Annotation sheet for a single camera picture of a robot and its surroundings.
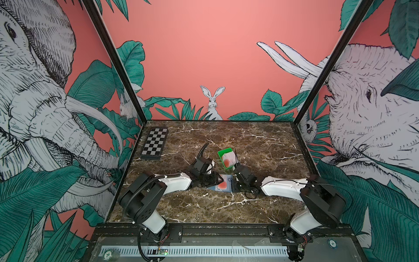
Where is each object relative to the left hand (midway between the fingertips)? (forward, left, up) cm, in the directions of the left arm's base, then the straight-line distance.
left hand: (224, 179), depth 87 cm
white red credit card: (-2, 0, -4) cm, 4 cm away
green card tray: (+18, 0, -2) cm, 18 cm away
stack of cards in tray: (+15, -5, -5) cm, 17 cm away
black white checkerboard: (+27, +43, -2) cm, 51 cm away
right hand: (-1, -4, -4) cm, 5 cm away
